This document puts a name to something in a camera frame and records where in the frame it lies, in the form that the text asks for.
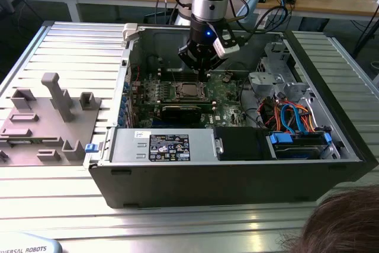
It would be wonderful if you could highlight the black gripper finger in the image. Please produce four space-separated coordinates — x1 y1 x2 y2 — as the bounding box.
204 46 229 82
177 41 205 82

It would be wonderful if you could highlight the silver green CPU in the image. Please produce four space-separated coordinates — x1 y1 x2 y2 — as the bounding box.
181 83 200 97

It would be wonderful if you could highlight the metal socket cover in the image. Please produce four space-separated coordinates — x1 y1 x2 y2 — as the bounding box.
175 81 208 100

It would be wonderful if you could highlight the metal locking lever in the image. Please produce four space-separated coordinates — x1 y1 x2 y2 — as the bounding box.
168 65 179 87

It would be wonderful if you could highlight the CPU socket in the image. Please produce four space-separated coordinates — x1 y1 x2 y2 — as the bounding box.
174 80 210 101

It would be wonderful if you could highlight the green motherboard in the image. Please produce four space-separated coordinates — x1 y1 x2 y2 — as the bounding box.
130 71 255 128

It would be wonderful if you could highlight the silver drive cage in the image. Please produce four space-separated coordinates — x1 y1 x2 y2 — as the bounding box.
248 41 315 110

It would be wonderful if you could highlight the black graphics card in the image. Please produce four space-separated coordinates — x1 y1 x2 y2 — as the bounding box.
133 101 219 124

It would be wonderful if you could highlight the white plastic case latch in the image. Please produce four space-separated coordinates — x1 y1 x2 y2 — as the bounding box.
122 23 139 42

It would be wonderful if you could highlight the grey power supply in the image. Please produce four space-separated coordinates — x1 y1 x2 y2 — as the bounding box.
107 127 225 164

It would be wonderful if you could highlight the hard disk in blue carrier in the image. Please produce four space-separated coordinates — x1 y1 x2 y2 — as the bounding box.
265 130 333 161

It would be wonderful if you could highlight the black silver PC case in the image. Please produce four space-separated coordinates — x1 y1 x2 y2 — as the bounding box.
83 23 379 210

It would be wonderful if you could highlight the grey parts rack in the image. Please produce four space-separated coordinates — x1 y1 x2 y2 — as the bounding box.
0 72 103 167

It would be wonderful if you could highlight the person head brown hair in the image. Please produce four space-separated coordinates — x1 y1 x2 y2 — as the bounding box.
282 184 379 253

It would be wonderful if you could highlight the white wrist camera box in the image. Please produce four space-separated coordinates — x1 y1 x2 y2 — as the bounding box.
207 21 240 60

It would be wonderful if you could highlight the copper coloured hose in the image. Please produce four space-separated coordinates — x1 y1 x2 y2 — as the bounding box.
227 14 248 24

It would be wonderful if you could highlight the black camera cable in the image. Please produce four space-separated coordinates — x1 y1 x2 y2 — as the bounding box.
229 4 290 48

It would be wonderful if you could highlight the orange wire bundle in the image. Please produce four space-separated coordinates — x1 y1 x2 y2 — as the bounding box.
263 98 317 133

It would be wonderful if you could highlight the blue data wire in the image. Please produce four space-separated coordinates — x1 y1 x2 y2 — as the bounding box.
279 102 309 136

